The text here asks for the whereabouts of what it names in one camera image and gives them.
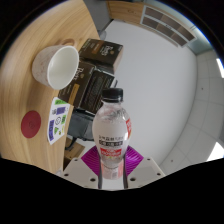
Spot white sticker sheet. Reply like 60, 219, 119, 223
46, 96, 72, 146

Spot brown carton with gold label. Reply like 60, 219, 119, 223
58, 59, 96, 104

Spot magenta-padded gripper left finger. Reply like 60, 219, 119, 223
61, 146, 103, 190

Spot rectangular ceiling light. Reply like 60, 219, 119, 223
206, 141, 224, 163
215, 58, 224, 79

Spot flat round red coaster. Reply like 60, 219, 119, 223
20, 110, 42, 139

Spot clear drink bottle black cap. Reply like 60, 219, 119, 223
91, 87, 133, 181

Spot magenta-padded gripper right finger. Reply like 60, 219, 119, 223
123, 146, 167, 190

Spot white speckled cup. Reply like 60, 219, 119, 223
31, 44, 80, 91

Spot tall dark brown carton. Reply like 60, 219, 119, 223
78, 38, 124, 74

